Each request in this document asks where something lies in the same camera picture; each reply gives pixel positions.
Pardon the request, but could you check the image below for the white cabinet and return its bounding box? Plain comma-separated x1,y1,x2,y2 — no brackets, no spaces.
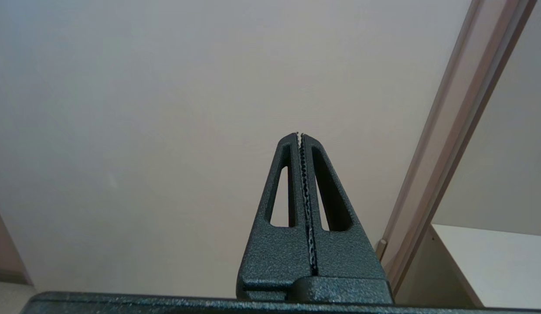
395,224,541,310

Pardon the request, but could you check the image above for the beige door frame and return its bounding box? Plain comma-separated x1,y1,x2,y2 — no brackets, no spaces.
375,0,538,297

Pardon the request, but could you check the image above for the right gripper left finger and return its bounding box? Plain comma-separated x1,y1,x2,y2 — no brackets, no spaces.
236,133,314,301

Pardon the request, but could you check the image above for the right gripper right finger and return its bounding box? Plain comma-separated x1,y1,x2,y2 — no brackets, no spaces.
292,133,394,304

